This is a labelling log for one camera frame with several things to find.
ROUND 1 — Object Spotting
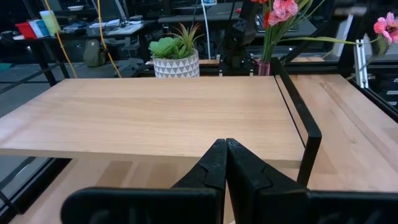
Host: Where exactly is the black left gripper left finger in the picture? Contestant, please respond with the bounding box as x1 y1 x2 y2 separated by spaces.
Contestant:
60 139 227 224

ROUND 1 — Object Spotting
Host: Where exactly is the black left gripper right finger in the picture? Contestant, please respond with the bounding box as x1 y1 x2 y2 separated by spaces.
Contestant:
226 138 398 224

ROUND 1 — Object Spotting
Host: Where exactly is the purple glass vase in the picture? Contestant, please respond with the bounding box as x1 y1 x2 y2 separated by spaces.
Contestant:
254 58 272 77

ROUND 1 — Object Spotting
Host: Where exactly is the red artificial flower stem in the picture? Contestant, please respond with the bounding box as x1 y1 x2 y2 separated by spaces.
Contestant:
250 0 271 31

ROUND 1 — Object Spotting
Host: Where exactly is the pink artificial lily stem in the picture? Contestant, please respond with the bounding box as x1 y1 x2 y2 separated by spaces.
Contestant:
262 0 398 63

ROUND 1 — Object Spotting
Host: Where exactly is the succulent in white patterned pot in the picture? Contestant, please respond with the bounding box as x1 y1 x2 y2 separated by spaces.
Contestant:
148 22 201 79

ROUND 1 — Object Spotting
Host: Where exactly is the silver aluminium bar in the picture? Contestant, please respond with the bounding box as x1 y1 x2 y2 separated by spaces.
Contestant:
354 39 370 90

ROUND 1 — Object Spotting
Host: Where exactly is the olive green bag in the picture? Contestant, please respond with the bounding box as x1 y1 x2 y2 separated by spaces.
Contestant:
82 39 106 68

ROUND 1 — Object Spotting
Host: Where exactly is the black desk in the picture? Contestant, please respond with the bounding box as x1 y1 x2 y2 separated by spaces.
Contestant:
0 18 156 88

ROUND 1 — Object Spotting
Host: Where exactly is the dark grey desk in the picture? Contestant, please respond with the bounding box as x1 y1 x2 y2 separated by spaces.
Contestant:
157 2 315 38

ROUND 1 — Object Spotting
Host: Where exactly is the light green cup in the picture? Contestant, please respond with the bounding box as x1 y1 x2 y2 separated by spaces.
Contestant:
39 9 62 37

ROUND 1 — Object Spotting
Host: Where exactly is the blue white box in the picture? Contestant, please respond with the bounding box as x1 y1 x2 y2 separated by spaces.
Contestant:
28 19 50 39

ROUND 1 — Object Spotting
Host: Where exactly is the red box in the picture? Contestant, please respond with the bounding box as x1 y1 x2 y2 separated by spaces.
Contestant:
14 21 37 40

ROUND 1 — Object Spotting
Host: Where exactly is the wooden shelf black metal frame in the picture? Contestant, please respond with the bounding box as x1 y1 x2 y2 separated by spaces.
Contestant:
0 57 323 188

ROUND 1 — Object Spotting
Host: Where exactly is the yellow extension cable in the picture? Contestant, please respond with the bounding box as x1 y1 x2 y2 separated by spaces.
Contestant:
96 0 123 78
44 0 78 79

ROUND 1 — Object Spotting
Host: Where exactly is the white cable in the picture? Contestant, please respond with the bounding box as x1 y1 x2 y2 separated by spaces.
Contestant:
200 0 212 60

